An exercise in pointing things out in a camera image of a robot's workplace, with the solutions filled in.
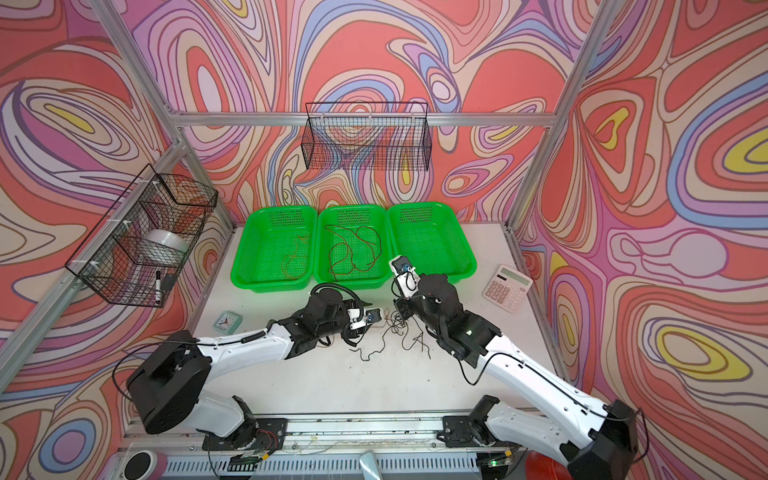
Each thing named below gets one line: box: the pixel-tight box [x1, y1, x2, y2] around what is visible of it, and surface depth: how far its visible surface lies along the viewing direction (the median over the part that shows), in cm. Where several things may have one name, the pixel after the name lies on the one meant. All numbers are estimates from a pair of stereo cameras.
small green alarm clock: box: [213, 310, 243, 335], surface depth 93 cm
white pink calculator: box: [482, 264, 534, 314], surface depth 101 cm
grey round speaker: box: [123, 450, 157, 480], surface depth 67 cm
